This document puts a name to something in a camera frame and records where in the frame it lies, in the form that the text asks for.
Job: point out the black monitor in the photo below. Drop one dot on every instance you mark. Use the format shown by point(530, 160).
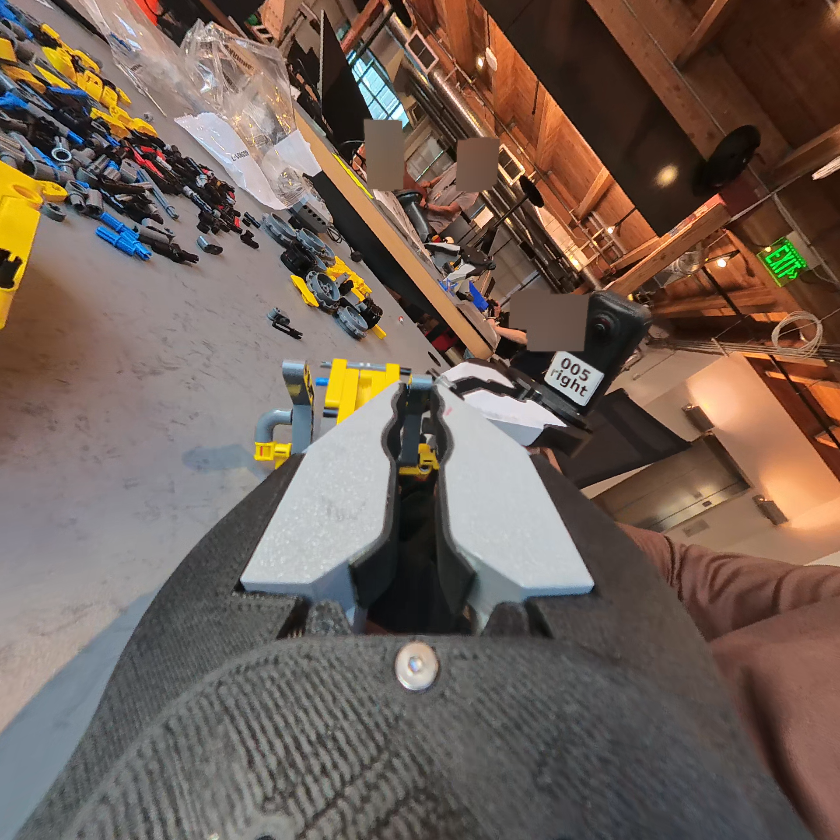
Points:
point(341, 85)

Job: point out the grey toy motor block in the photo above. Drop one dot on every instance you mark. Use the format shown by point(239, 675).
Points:
point(310, 213)

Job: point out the green exit sign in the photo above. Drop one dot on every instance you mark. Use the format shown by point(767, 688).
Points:
point(781, 259)

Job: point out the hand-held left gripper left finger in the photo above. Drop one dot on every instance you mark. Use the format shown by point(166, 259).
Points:
point(315, 512)

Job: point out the clear plastic bag white slip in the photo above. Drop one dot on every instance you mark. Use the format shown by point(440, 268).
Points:
point(243, 98)

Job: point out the yellow grey toy vehicle assembly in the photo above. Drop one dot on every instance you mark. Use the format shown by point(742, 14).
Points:
point(341, 387)

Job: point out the pile of small building pieces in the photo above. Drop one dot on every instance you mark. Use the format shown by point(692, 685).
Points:
point(131, 170)

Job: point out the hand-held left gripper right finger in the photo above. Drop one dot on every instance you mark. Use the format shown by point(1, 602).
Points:
point(512, 518)

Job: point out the group of toy wheels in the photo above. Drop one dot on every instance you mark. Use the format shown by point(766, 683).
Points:
point(321, 282)

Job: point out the yellow curved panel piece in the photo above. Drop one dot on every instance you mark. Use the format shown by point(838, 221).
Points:
point(303, 290)

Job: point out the long wooden table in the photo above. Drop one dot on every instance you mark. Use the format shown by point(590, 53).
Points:
point(394, 229)

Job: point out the black round ceiling lamp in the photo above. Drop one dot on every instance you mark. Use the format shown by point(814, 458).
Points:
point(728, 157)

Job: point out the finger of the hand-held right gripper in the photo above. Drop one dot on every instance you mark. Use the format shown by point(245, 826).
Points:
point(476, 375)
point(518, 423)

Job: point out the black battery box yellow beams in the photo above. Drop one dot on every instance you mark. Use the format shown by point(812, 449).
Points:
point(13, 223)

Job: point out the small dark grey block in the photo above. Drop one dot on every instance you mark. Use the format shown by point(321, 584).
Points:
point(210, 246)

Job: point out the person's right forearm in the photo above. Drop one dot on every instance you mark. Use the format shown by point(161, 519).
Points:
point(722, 577)

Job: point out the grey black connector piece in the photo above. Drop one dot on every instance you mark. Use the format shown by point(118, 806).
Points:
point(283, 320)

